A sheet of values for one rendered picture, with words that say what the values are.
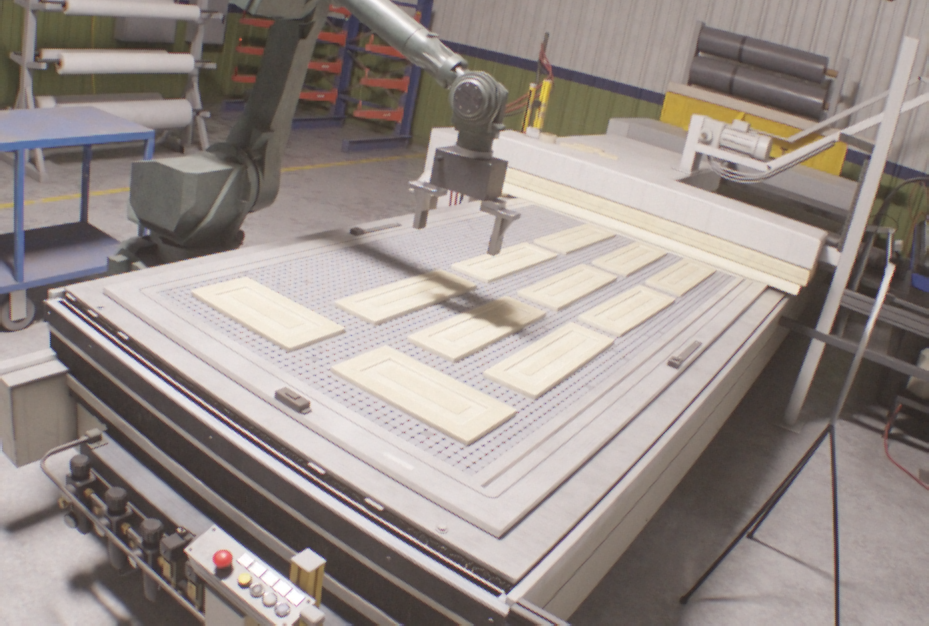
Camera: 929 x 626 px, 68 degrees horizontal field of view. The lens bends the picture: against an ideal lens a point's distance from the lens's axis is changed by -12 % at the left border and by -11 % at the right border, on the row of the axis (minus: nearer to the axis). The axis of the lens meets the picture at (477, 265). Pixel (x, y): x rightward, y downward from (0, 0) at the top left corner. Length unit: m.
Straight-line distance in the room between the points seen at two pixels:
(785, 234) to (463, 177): 2.27
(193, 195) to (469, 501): 1.83
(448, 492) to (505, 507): 0.14
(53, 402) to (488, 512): 1.58
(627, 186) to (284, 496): 3.19
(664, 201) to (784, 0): 4.64
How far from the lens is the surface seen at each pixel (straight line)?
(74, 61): 7.12
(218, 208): 3.27
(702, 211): 4.50
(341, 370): 2.30
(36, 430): 2.82
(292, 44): 3.30
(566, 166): 4.79
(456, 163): 2.64
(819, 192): 6.62
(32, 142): 4.07
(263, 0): 2.98
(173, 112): 7.75
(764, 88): 7.96
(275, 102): 3.35
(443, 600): 1.78
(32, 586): 2.85
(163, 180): 3.28
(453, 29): 10.41
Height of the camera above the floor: 1.97
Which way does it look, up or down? 19 degrees down
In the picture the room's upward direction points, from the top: 12 degrees clockwise
